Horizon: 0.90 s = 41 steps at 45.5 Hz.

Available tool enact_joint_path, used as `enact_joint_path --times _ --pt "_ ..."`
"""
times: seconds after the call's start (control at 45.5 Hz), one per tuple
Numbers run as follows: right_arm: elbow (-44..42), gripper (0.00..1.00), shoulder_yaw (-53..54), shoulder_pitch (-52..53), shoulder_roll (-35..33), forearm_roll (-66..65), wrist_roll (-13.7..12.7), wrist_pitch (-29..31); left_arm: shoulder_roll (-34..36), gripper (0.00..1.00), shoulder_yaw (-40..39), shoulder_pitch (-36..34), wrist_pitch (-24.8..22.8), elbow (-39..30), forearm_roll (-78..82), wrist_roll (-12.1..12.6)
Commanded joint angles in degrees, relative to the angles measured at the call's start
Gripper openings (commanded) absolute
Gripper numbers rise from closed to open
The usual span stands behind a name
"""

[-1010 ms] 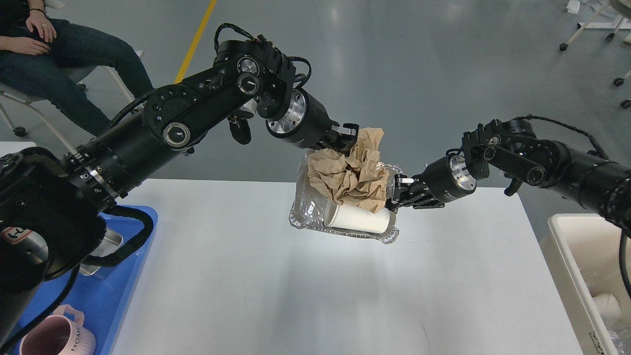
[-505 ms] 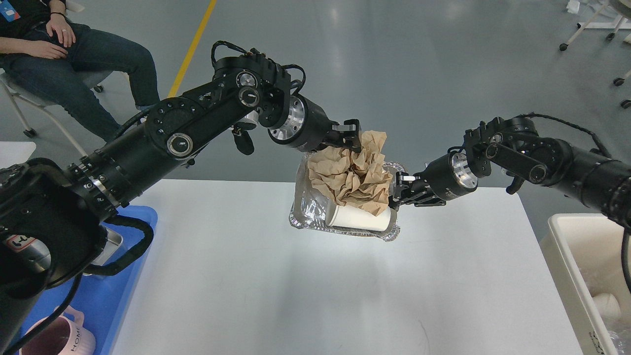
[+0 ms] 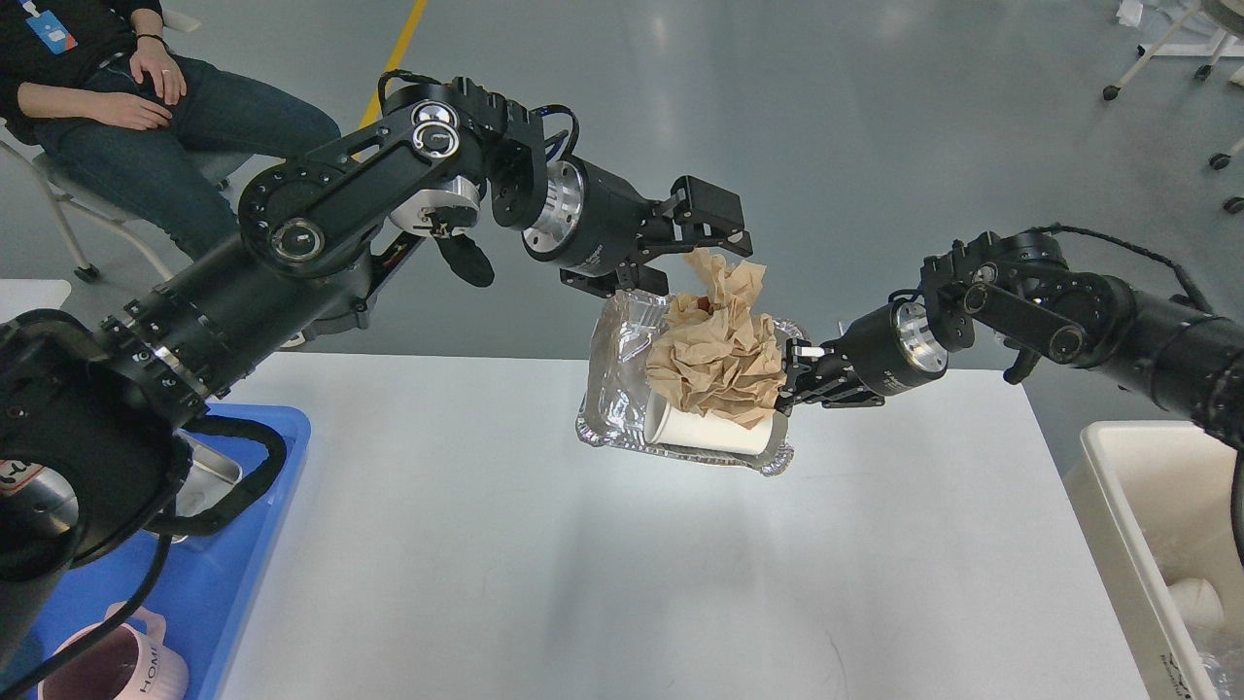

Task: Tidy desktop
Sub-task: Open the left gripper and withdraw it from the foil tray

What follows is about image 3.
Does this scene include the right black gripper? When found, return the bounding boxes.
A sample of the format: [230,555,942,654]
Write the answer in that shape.
[778,301,950,412]

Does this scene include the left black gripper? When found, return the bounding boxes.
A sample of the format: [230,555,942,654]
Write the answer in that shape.
[522,157,754,298]

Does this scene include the brown paper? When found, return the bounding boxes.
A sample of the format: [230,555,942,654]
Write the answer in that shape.
[644,249,785,429]

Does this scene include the white paper cup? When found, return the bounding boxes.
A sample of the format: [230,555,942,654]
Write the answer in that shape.
[641,393,775,456]

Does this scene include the aluminium foil tray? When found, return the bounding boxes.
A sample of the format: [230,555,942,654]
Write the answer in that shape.
[573,291,796,475]

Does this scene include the small stainless steel tray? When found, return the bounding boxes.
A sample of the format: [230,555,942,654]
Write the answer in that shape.
[175,433,243,517]

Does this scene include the pink mug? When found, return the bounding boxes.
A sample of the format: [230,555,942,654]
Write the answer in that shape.
[36,608,190,699]

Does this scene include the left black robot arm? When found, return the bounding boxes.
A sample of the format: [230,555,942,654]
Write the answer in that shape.
[2,71,753,661]

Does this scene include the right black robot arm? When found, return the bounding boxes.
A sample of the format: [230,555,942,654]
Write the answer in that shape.
[778,225,1243,451]

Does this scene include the clear floor plate left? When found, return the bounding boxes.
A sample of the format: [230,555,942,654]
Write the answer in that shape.
[838,318,868,344]

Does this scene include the white bin right side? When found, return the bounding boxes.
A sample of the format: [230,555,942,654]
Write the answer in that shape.
[1064,421,1243,699]

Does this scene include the white wheeled chair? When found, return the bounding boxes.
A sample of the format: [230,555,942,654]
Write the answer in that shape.
[2,9,253,283]

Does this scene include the white cup in bin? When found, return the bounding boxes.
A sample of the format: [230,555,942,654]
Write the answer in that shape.
[1167,577,1227,632]

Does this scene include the white rolling cart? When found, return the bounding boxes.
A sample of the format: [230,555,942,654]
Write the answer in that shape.
[1100,0,1244,102]

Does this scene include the blue plastic tray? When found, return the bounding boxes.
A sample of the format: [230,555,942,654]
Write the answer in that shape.
[2,403,312,699]

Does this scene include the person in black sweater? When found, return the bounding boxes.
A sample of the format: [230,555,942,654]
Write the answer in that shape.
[1,1,341,261]

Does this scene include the white side table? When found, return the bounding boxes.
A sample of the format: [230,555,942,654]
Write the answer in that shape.
[1,279,72,325]

